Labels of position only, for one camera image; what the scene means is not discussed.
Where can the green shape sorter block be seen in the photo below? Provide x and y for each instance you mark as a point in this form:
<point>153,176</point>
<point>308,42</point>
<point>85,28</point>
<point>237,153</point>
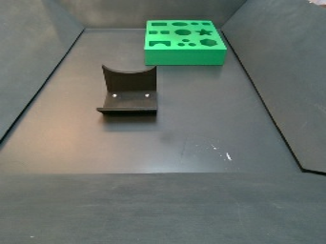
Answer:
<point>183,42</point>

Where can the black curved holder bracket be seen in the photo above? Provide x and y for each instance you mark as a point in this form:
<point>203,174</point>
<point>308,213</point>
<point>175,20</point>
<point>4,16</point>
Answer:
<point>131,91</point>

